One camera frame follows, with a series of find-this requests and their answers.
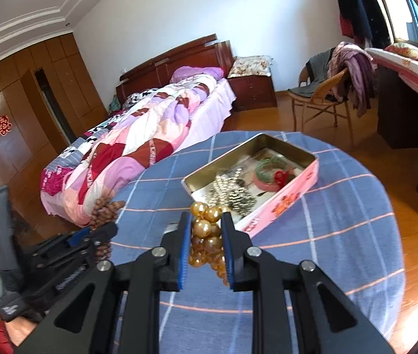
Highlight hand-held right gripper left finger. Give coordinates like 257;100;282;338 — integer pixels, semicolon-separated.
14;212;192;354

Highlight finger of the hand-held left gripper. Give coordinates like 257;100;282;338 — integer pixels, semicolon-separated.
21;229;93;257
62;222;118;266

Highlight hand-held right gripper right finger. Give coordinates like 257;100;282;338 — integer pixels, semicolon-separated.
221;212;396;354

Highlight brown wooden bead string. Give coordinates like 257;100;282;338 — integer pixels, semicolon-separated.
89;197;126;266

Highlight gold pearl necklace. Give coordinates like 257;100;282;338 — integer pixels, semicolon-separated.
189;202;232;286

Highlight silver bead bracelet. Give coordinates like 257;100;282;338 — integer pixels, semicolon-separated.
208;184;256;216

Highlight white pearl necklace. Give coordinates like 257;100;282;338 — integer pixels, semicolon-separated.
214;171;243;192

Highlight pink bangle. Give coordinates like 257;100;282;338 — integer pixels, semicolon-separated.
252;171;287;192

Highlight pink metal tin box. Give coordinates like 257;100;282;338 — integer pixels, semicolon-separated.
181;133;320;238

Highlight red string knot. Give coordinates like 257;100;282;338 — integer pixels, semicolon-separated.
273;170;292;187

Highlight green jade bangle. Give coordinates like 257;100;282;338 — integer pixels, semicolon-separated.
256;157;291;183

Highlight pink patchwork quilt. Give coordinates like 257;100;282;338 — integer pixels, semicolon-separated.
41;76;219;228

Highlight blue plaid tablecloth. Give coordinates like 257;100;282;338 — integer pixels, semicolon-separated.
109;130;405;354

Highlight black white patterned blanket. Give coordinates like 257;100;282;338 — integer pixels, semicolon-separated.
84;88;160;144

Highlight wooden wardrobe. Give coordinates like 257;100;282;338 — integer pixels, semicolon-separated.
0;32;108;229

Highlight wooden nightstand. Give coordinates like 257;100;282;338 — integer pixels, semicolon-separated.
227;72;278;112

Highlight pink pillow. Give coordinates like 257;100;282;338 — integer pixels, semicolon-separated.
169;65;225;83

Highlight wicker chair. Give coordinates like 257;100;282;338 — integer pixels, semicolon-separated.
289;57;355;144

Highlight floral pillow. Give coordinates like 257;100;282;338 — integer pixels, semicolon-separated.
227;55;273;79

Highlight wooden bed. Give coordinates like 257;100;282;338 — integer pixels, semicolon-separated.
40;34;236;228

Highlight grey garment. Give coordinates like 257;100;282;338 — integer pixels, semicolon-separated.
288;49;337;98

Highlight dark desk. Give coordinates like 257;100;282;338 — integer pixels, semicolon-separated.
376;50;418;224

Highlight pink purple garment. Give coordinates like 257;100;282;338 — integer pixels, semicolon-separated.
328;42;378;118

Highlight pink padded mat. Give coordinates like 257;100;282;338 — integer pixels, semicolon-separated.
366;47;418;100

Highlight floral cushion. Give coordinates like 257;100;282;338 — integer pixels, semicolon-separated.
384;42;418;68

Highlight hanging dark clothes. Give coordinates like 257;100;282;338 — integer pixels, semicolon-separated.
335;0;392;45

